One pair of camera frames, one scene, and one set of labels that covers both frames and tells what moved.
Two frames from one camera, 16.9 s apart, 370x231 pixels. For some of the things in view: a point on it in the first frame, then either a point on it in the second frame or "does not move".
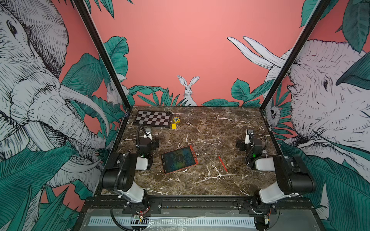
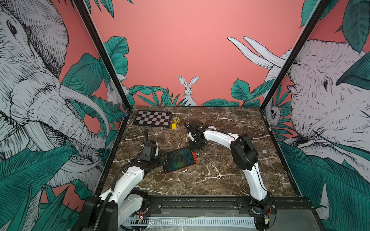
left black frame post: (87, 21) does not move
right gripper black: (242, 147) → (193, 147)
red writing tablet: (177, 160) does not move
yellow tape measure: (176, 119) does not move
